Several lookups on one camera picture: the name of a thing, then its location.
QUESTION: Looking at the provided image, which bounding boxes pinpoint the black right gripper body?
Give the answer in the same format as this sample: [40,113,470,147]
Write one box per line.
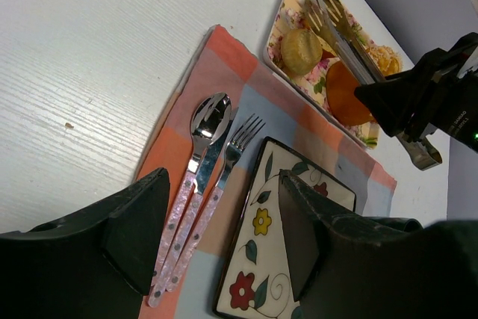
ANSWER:
[354,32,477,151]

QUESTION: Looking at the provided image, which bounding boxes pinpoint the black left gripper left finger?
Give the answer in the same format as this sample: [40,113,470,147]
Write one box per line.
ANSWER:
[1,168,170,318]

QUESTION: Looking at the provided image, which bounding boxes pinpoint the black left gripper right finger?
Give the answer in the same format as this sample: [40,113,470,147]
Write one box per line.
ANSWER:
[279,170,477,318]

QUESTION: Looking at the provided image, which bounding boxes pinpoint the metal serving tongs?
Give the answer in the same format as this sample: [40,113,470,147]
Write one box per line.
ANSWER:
[305,0,442,170]

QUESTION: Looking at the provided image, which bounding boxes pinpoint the small round bread bun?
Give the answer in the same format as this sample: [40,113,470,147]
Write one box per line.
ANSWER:
[280,28,323,75]

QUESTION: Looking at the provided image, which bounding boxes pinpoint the dark green mug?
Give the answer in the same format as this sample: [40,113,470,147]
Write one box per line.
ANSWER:
[388,217,423,232]

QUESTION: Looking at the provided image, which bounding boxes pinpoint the square floral plate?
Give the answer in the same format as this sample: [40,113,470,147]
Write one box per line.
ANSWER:
[213,137,356,318]

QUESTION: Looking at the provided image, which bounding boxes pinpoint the floral serving tray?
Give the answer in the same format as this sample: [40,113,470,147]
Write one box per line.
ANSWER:
[264,0,405,151]

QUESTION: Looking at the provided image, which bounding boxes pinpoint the checkered orange placemat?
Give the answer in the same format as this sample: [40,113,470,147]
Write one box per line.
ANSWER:
[138,25,397,318]

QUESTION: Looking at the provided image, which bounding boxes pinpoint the orange ring cake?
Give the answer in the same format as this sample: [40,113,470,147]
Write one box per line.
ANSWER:
[325,44,403,127]

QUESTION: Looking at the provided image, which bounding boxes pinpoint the pink-handled knife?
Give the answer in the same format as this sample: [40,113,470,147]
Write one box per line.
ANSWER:
[152,107,237,288]

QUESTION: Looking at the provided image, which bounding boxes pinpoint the pink-handled fork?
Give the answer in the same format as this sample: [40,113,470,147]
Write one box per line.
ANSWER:
[163,114,265,292]

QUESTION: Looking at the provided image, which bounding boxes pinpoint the pink-handled spoon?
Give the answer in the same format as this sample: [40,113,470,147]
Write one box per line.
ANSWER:
[146,93,232,308]

